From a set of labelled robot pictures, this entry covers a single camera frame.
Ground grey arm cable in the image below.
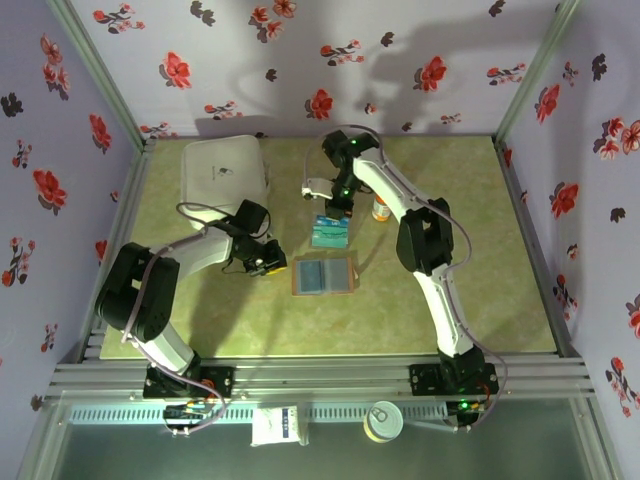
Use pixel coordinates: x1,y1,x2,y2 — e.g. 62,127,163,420
302,123,512,434
119,201,241,437

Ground teal credit card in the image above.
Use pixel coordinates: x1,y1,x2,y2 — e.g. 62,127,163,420
313,213,348,233
310,228,350,250

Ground white paper packet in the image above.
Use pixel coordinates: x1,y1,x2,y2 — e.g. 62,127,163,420
249,405,301,448

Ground grey left arm cable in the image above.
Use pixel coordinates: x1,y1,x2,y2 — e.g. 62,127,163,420
119,201,241,437

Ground aluminium cross rail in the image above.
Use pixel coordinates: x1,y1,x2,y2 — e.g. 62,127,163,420
44,353,597,401

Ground aluminium side rail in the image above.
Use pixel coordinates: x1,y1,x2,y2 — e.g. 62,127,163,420
492,137,584,359
78,138,157,362

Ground brown leather card holder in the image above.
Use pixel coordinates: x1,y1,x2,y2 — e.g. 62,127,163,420
291,256,359,298

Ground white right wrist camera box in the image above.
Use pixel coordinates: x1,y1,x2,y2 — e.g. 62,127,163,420
301,178,332,200

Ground controller circuit board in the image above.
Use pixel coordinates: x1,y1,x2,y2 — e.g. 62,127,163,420
163,398,214,439
446,397,487,432

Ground slotted grey cable duct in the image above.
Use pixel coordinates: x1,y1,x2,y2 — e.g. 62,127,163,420
68,403,450,425

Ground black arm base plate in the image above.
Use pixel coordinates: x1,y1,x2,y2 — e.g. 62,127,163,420
408,362,499,398
143,364,236,400

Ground tin can with pull tab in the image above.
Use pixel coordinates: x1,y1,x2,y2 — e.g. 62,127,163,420
362,399,405,444

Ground grey right arm cable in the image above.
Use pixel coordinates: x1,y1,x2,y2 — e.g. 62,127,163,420
302,123,512,434

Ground orange-capped small bottle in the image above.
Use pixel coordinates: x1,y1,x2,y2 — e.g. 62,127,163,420
370,195,392,223

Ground aluminium frame post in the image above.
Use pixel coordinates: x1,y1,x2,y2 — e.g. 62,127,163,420
493,0,585,146
45,0,154,149

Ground white plastic lidded container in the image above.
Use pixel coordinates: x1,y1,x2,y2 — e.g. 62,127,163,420
179,134,274,232

